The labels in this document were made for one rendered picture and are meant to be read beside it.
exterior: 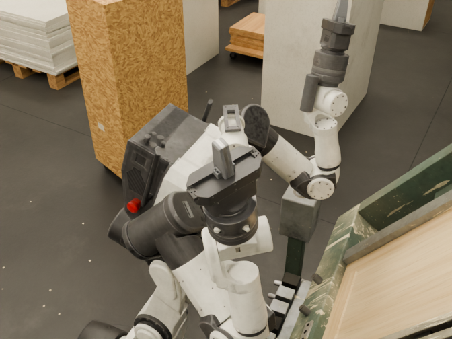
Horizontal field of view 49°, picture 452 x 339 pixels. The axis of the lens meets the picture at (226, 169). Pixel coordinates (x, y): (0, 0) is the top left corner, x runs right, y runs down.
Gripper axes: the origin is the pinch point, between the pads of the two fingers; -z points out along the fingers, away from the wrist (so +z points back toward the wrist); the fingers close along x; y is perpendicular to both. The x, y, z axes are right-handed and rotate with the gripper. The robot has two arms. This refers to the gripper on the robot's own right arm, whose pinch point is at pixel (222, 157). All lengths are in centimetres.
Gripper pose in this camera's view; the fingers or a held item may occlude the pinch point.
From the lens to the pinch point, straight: 70.5
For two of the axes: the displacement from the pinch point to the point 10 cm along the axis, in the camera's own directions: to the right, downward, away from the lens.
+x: 8.3, -4.8, 2.8
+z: 1.0, 6.3, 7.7
